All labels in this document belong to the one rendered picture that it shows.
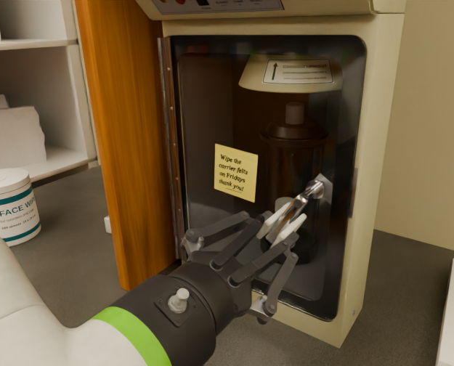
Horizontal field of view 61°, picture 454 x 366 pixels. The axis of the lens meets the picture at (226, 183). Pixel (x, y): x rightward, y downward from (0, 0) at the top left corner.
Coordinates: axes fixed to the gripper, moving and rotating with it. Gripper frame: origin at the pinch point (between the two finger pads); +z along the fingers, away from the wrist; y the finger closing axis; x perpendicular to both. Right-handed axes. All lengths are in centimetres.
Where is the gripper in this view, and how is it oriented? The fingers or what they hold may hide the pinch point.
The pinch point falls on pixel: (282, 226)
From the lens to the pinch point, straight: 52.3
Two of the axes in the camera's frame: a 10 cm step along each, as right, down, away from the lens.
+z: 5.8, -3.3, 7.5
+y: -7.3, -6.2, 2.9
